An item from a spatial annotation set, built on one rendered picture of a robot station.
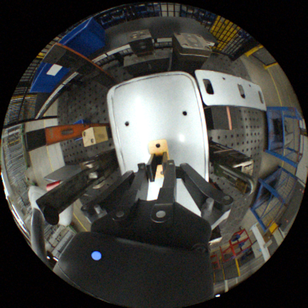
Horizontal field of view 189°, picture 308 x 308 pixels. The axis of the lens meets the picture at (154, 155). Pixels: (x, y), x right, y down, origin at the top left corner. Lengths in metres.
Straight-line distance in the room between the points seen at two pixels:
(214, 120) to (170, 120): 0.12
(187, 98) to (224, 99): 0.10
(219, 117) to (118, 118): 0.25
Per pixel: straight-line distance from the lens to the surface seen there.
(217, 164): 0.28
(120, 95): 0.26
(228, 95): 0.30
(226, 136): 0.64
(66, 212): 0.76
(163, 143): 0.22
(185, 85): 0.26
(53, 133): 0.20
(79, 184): 0.22
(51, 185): 0.28
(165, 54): 0.31
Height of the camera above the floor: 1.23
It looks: 74 degrees down
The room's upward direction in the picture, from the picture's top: 161 degrees counter-clockwise
